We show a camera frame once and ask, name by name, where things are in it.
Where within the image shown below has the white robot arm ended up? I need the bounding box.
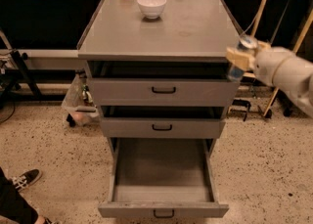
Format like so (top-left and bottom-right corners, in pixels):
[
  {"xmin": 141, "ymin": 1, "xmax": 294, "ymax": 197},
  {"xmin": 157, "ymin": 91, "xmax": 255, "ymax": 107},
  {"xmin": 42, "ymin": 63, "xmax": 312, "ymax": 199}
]
[{"xmin": 226, "ymin": 43, "xmax": 313, "ymax": 117}]

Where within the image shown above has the black tripod stand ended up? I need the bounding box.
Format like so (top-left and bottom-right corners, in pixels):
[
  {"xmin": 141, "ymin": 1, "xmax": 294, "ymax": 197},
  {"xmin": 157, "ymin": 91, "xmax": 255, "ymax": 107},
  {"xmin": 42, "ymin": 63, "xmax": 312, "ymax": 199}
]
[{"xmin": 0, "ymin": 28, "xmax": 43, "ymax": 100}]

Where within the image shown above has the redbull can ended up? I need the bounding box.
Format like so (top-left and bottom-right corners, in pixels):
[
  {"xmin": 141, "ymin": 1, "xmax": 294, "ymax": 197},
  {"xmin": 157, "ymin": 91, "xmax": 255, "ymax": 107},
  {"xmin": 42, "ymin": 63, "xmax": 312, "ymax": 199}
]
[{"xmin": 226, "ymin": 35, "xmax": 258, "ymax": 82}]

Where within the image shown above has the grey drawer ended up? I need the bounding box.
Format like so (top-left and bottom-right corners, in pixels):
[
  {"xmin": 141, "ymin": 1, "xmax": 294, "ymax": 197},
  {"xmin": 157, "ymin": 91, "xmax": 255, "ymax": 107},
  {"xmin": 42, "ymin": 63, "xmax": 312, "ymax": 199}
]
[
  {"xmin": 100, "ymin": 106, "xmax": 225, "ymax": 139},
  {"xmin": 88, "ymin": 61, "xmax": 239, "ymax": 107},
  {"xmin": 98, "ymin": 138, "xmax": 229, "ymax": 219}
]

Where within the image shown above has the grey top drawer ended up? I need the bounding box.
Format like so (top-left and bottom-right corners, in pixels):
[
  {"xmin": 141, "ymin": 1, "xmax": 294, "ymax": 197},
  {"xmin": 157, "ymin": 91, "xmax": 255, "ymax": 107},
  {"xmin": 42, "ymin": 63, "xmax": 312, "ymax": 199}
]
[{"xmin": 88, "ymin": 61, "xmax": 239, "ymax": 107}]

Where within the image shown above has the grey drawer cabinet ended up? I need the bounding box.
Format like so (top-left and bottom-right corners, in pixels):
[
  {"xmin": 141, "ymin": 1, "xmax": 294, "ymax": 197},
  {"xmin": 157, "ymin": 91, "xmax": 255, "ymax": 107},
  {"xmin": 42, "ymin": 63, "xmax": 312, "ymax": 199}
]
[{"xmin": 75, "ymin": 0, "xmax": 251, "ymax": 157}]

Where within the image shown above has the black trouser leg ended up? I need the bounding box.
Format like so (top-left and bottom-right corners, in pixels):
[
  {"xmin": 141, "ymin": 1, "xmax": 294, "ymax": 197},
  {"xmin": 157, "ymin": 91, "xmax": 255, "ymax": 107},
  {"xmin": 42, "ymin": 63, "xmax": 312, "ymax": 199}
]
[{"xmin": 0, "ymin": 168, "xmax": 38, "ymax": 224}]

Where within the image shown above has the grey middle drawer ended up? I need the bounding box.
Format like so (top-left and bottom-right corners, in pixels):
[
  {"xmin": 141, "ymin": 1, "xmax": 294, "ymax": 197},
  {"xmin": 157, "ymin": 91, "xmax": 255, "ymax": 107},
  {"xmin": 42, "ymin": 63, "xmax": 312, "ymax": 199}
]
[{"xmin": 100, "ymin": 106, "xmax": 225, "ymax": 139}]

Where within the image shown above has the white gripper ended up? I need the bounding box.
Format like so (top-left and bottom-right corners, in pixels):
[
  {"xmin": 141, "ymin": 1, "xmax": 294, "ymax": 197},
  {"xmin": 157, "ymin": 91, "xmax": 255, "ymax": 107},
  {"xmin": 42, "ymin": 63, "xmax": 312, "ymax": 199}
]
[{"xmin": 226, "ymin": 41, "xmax": 295, "ymax": 86}]

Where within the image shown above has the white ceramic bowl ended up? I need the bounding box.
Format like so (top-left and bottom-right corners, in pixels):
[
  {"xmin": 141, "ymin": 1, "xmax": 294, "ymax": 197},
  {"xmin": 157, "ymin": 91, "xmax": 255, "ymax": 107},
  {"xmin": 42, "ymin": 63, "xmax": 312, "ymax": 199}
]
[{"xmin": 137, "ymin": 0, "xmax": 167, "ymax": 20}]

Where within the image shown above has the grey bottom drawer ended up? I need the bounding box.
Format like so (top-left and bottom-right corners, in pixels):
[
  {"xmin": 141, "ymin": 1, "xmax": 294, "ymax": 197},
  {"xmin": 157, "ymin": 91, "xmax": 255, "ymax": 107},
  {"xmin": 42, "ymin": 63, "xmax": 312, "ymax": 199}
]
[{"xmin": 98, "ymin": 138, "xmax": 229, "ymax": 219}]

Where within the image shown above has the black white sneaker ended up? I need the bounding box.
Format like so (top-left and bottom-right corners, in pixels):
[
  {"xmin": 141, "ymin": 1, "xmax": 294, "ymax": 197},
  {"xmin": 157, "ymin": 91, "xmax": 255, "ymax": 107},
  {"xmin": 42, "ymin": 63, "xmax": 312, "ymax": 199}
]
[{"xmin": 9, "ymin": 169, "xmax": 42, "ymax": 192}]

